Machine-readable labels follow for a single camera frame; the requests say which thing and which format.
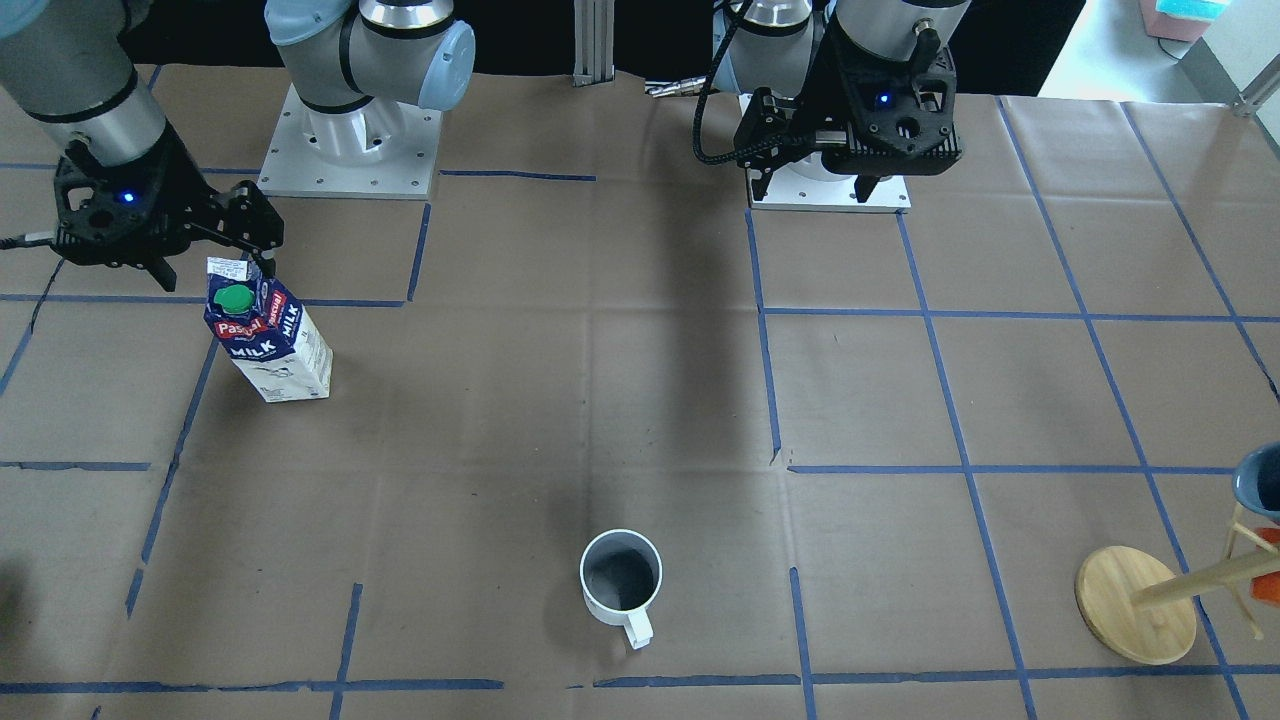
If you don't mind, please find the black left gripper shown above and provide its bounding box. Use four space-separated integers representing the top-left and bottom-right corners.
733 29 964 208

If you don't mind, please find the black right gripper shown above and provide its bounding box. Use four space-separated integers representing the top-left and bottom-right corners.
52 129 284 293

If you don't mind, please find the blue white milk carton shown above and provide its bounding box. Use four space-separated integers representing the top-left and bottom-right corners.
204 258 333 404

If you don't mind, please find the white mug grey inside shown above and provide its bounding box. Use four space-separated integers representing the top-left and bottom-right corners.
579 529 664 651

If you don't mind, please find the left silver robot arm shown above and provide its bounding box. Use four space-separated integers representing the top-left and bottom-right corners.
692 1 970 211

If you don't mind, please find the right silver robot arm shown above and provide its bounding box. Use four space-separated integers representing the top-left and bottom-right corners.
1 1 476 292

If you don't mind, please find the wooden mug tree stand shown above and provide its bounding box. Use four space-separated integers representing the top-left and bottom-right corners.
1074 503 1279 666

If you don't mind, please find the blue mug on tree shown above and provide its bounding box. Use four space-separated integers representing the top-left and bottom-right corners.
1233 442 1279 525

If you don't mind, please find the orange mug on tree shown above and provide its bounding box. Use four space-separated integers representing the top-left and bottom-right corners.
1251 527 1280 607

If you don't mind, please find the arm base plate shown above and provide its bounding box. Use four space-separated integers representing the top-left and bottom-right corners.
745 152 911 214
259 88 444 201

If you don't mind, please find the aluminium frame post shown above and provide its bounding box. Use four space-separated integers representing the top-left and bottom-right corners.
571 0 616 87

